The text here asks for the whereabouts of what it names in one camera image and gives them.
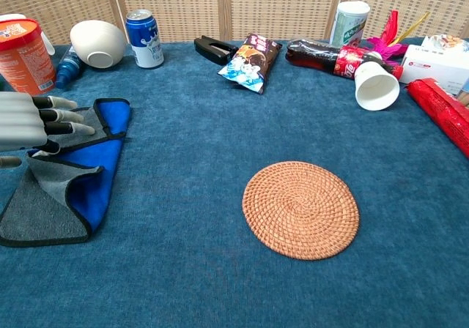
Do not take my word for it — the white paper cup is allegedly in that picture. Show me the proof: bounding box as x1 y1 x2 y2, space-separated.
353 61 401 112

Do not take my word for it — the round woven rattan coaster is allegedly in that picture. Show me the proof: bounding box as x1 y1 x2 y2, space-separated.
242 160 361 261

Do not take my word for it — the small dark blue bottle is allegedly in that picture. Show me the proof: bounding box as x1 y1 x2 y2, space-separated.
54 45 87 90

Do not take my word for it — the white printed snack bag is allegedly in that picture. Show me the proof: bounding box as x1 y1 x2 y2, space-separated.
420 34 469 56

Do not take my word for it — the black stapler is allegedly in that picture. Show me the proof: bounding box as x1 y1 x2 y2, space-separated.
193 37 240 67

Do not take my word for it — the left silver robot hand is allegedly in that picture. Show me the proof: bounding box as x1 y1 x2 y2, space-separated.
0 91 97 169

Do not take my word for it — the long red biscuit packet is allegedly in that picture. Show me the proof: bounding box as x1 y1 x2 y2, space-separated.
406 78 469 160

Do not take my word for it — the blue plush table cloth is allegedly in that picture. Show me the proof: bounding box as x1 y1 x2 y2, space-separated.
0 40 469 328

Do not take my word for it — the colourful feather shuttlecock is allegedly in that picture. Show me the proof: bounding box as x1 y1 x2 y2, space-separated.
366 10 432 67

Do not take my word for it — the orange instant noodle tub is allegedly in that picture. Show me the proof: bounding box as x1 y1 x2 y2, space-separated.
0 18 57 97

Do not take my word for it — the woven bamboo folding screen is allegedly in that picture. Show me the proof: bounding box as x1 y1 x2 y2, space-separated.
0 0 469 47

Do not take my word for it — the cola bottle with red label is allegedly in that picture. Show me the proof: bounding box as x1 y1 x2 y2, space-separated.
285 38 405 81

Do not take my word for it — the white and green canister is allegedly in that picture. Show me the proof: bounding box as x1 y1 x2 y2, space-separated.
329 1 372 48

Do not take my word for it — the white tissue box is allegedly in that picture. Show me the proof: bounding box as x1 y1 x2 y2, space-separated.
398 44 469 95

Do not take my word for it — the blue and white drink can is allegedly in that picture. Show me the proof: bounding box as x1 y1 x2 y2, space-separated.
125 9 165 70

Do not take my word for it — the grey and blue cloth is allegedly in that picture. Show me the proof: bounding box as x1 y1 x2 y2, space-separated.
0 97 132 248

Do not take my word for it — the white ceramic bowl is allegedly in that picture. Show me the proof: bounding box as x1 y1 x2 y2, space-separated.
69 19 128 70

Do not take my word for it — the brown chocolate snack packet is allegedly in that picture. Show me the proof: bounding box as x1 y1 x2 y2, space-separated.
217 32 283 95

